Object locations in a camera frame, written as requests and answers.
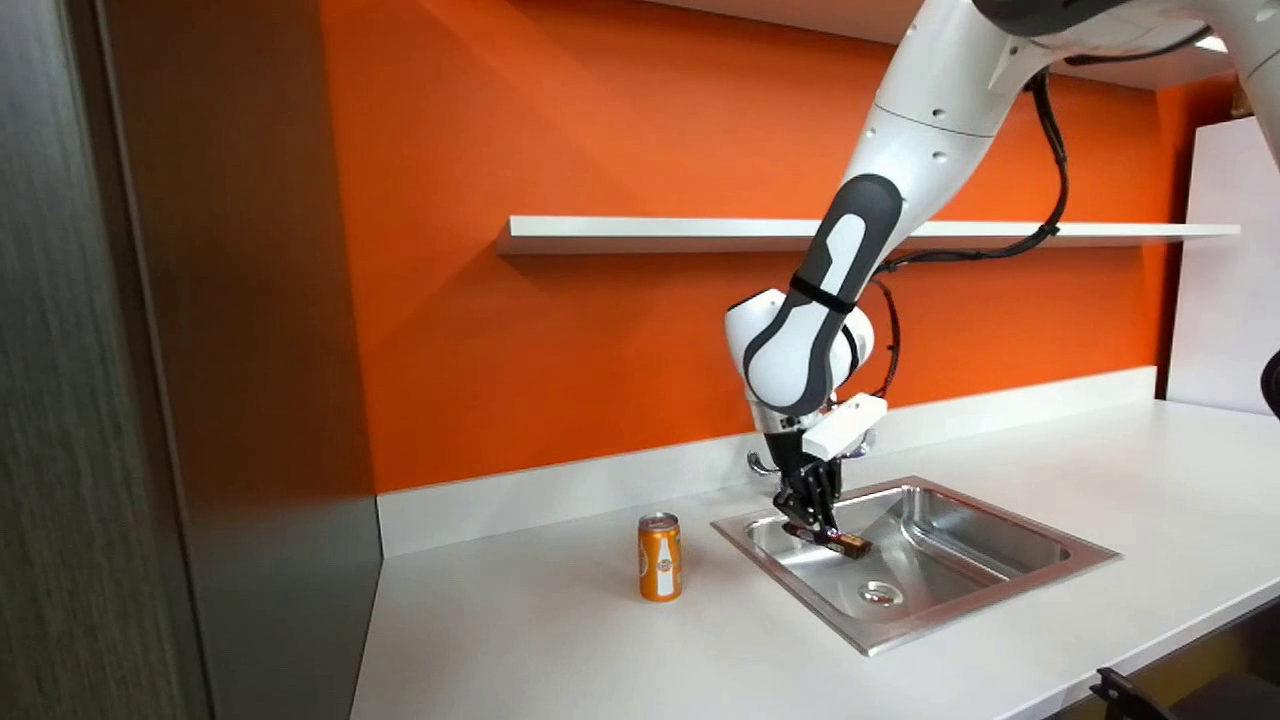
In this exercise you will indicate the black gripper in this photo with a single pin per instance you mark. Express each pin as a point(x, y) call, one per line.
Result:
point(805, 479)

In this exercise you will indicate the brown Snickers bar packet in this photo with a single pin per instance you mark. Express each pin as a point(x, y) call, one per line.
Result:
point(851, 547)

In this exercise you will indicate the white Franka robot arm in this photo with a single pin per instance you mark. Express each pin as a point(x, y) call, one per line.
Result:
point(853, 265)

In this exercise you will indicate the round sink drain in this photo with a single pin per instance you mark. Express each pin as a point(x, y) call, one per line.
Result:
point(882, 592)

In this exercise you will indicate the stainless steel sink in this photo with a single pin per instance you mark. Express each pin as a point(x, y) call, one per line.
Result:
point(963, 547)

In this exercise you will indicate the chrome faucet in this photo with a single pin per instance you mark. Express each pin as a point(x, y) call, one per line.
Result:
point(763, 467)

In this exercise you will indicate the orange soda can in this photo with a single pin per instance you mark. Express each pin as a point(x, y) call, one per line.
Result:
point(656, 559)

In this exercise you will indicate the white cabinet panel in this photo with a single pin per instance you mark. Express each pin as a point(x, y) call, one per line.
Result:
point(1225, 265)

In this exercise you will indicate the tall grey cabinet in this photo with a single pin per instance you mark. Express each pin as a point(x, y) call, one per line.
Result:
point(201, 401)

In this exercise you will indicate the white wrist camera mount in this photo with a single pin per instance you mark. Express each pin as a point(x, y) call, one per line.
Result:
point(844, 424)

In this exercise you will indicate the long white wall shelf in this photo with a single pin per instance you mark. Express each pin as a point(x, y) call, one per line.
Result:
point(641, 234)

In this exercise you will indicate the high white wall shelf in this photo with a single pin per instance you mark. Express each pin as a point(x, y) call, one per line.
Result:
point(827, 11)

